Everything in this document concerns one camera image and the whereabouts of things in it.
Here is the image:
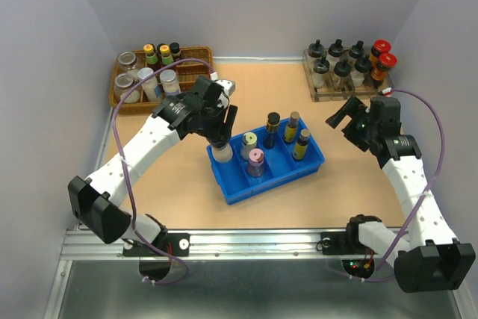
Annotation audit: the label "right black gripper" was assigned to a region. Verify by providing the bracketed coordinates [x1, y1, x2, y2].
[325, 96, 378, 151]

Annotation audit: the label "green lid spice jar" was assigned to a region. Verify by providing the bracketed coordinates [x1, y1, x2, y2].
[240, 131, 258, 161]

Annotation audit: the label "amber oil bottle black cap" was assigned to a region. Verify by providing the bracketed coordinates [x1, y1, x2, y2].
[263, 112, 281, 149]

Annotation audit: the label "silver lid grinder jar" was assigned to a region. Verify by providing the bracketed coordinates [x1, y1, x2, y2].
[210, 139, 233, 163]

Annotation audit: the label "pink lid spice jar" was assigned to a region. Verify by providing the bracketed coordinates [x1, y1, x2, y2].
[247, 148, 264, 178]

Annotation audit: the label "yellow label bottle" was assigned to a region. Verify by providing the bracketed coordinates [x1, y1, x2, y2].
[283, 111, 300, 143]
[292, 128, 310, 161]

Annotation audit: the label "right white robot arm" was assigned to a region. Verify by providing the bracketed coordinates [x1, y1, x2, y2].
[322, 95, 476, 293]

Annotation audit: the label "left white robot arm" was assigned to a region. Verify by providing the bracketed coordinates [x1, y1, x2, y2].
[68, 76, 238, 255]

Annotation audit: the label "black top cruet front right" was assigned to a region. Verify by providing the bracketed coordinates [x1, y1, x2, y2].
[350, 55, 372, 87]

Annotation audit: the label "black cruet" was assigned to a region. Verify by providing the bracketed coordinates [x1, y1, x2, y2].
[332, 58, 351, 90]
[350, 55, 372, 87]
[311, 55, 329, 89]
[326, 39, 344, 66]
[307, 39, 324, 61]
[348, 40, 364, 63]

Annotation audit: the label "clear acrylic cruet rack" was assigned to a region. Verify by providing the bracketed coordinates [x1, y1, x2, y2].
[302, 49, 393, 102]

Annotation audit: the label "black top cruet front middle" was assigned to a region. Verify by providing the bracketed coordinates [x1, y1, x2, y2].
[332, 58, 351, 90]

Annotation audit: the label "black top cruet front left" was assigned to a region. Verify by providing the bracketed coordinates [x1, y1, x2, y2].
[311, 55, 329, 89]

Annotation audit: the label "blue divided plastic bin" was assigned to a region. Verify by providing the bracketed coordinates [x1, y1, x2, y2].
[206, 118, 325, 205]

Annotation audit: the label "red lid jar front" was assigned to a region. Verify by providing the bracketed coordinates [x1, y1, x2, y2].
[370, 52, 397, 87]

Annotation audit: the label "red lid jar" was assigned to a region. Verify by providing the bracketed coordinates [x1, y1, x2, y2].
[370, 39, 391, 64]
[370, 52, 397, 87]

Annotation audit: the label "black top cruet back right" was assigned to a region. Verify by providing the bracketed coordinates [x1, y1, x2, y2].
[348, 40, 364, 63]

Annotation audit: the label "black top cruet back middle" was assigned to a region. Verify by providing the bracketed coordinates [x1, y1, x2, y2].
[326, 39, 344, 66]

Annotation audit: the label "red lid jar back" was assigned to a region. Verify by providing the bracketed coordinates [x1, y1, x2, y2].
[370, 39, 391, 64]

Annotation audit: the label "tall jar blue label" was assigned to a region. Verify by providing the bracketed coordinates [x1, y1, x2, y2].
[159, 69, 181, 96]

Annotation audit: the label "black top cruet back left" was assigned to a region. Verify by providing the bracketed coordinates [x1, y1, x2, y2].
[307, 39, 324, 61]

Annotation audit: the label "green label sauce bottle right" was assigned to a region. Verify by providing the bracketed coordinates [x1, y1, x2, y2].
[156, 43, 174, 68]

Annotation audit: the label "dark sauce bottle black cap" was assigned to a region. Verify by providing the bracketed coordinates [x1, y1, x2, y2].
[169, 42, 182, 62]

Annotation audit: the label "tall jar white contents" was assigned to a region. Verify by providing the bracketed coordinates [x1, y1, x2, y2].
[137, 67, 163, 103]

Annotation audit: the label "wicker divided basket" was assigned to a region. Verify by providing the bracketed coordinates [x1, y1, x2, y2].
[109, 46, 214, 115]

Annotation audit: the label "clear glass jar front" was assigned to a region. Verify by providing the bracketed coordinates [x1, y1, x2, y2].
[114, 73, 140, 104]

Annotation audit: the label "clear glass jar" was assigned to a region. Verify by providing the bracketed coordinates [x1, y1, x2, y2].
[117, 52, 144, 81]
[114, 73, 140, 104]

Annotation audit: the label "clear glass jar back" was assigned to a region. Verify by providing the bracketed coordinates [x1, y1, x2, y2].
[117, 52, 144, 81]

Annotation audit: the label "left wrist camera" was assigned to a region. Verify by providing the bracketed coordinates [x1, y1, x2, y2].
[216, 79, 236, 96]

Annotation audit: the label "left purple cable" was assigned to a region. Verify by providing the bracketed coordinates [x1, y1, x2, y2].
[111, 58, 220, 285]

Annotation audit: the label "purple cable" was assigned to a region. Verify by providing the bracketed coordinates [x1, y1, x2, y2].
[111, 58, 220, 285]
[349, 87, 447, 283]

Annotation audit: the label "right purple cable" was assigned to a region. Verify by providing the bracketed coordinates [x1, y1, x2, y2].
[349, 87, 447, 283]

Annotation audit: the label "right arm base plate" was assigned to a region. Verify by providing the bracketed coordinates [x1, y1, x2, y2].
[316, 230, 371, 255]

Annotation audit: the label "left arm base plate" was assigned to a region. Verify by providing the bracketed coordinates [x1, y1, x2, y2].
[122, 232, 190, 258]

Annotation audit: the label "aluminium frame rail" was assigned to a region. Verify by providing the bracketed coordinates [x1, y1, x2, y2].
[59, 227, 408, 262]

